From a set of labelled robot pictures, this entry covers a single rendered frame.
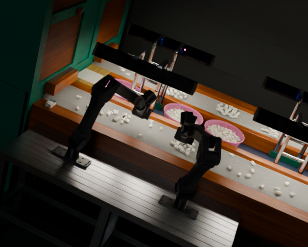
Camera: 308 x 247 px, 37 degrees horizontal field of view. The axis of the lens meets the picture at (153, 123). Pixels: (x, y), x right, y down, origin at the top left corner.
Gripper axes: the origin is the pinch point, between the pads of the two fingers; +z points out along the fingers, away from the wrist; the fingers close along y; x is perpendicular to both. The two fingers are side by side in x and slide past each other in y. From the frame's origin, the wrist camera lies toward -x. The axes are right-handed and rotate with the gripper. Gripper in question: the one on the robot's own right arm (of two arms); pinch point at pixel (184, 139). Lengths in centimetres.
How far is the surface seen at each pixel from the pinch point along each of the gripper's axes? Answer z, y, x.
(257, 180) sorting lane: 15.9, -45.1, 1.8
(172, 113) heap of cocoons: 43, 17, -21
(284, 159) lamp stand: 55, -60, -25
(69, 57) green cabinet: 17, 85, -22
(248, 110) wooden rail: 80, -29, -55
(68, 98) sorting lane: 17, 74, 1
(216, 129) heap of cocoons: 47, -13, -24
